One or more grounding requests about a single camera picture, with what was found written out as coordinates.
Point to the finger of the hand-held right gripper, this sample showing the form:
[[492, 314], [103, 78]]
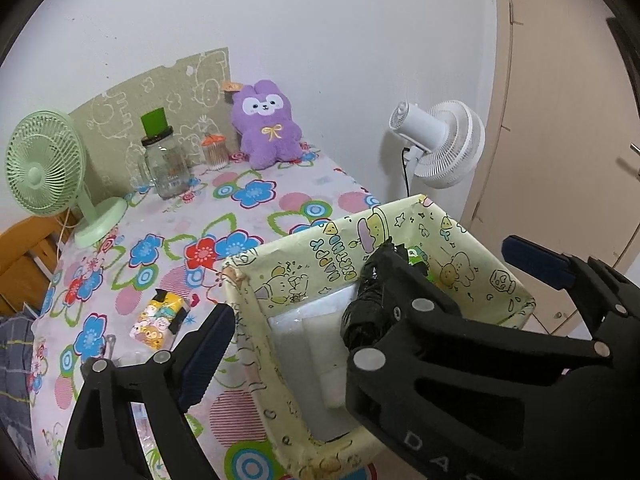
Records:
[[535, 262], [425, 330]]

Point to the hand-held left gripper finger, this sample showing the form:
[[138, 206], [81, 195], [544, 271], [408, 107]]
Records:
[[205, 360]]

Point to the cartoon print tissue packet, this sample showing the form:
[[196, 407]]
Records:
[[155, 322]]

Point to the black plastic bag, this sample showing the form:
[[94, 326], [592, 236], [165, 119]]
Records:
[[365, 310]]

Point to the green frog print packet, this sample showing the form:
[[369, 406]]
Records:
[[415, 257]]

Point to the yellow cartoon print storage box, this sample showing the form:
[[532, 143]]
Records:
[[320, 250]]

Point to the floral tablecloth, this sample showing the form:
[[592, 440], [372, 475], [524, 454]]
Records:
[[175, 230]]

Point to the white standing fan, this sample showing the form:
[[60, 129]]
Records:
[[450, 145]]

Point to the beige door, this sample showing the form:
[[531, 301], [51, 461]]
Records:
[[550, 110]]

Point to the grey plaid pillow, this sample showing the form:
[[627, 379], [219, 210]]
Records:
[[15, 350]]

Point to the glass mug jar green lid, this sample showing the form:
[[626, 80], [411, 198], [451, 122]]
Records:
[[165, 170]]

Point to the cotton swab jar orange lid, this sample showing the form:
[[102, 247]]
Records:
[[214, 155]]

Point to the wooden bed headboard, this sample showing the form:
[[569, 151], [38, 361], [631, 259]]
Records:
[[25, 245]]

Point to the purple plush bunny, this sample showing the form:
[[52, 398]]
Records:
[[265, 135]]

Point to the green desk fan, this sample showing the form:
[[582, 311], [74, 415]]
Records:
[[40, 160]]

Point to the green patterned board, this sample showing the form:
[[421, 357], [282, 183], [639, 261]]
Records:
[[190, 90]]

